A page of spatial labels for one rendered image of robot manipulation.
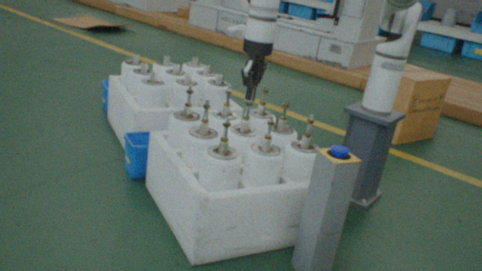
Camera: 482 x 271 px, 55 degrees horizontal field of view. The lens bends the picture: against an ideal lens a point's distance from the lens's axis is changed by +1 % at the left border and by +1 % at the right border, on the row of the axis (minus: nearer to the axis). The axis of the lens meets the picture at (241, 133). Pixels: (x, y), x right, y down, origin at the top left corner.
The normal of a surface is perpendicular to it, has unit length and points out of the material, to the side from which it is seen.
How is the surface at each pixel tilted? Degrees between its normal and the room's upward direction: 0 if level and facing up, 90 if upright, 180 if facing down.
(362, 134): 90
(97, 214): 0
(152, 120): 90
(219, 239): 90
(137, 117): 90
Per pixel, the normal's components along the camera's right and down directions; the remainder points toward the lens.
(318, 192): -0.88, 0.04
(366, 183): 0.13, 0.38
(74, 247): 0.14, -0.92
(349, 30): -0.60, 0.21
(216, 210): 0.45, 0.39
